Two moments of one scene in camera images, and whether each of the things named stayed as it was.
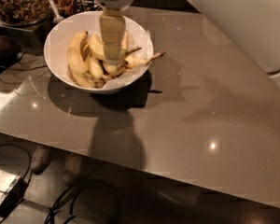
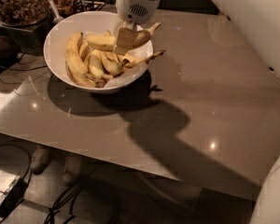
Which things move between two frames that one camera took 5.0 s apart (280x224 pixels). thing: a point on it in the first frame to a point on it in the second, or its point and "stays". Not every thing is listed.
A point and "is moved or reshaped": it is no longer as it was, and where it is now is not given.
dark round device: (5, 53) stays
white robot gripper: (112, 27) to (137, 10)
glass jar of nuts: (21, 6) stays
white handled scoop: (57, 19) stays
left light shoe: (40, 159) stays
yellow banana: (95, 44) is moved or reshaped
